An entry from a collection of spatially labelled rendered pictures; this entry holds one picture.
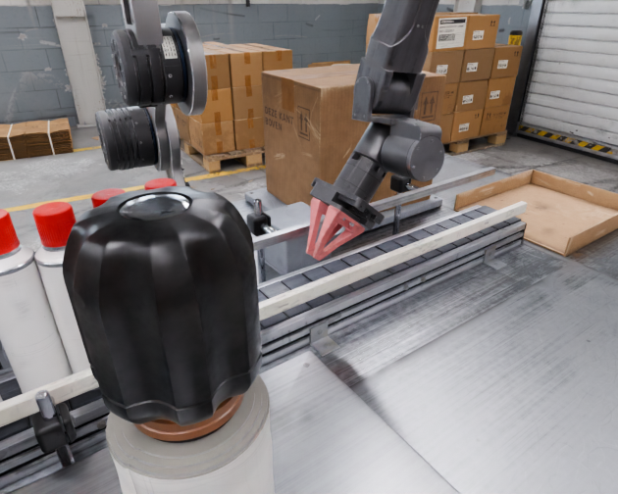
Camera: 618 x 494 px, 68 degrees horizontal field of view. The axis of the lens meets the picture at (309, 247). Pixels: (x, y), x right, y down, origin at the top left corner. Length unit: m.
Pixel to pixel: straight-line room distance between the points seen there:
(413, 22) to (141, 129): 0.99
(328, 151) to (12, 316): 0.58
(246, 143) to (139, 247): 3.78
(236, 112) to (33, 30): 2.64
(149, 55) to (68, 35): 4.82
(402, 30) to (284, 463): 0.49
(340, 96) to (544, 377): 0.55
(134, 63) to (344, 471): 0.78
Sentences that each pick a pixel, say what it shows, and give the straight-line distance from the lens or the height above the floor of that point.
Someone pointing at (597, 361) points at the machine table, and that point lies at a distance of 0.73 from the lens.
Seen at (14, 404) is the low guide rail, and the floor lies 0.91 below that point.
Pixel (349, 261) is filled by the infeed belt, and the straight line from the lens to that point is 0.74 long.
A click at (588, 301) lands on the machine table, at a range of 0.86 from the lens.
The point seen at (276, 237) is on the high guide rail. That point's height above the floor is 0.96.
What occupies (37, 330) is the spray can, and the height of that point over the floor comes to 0.97.
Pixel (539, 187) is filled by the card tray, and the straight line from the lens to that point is 1.30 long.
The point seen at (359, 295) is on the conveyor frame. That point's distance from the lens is 0.67.
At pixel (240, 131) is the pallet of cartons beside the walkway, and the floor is 0.30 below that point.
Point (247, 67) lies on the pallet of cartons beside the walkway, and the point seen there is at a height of 0.79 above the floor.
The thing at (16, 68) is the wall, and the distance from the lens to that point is 5.85.
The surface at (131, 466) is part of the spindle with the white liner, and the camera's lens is 0.25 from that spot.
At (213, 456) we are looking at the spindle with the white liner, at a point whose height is 1.07.
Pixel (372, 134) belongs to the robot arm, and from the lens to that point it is 0.64.
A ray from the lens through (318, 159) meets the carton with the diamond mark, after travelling 0.86.
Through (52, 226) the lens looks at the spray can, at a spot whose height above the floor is 1.07.
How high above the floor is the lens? 1.25
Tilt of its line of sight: 29 degrees down
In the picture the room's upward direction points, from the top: straight up
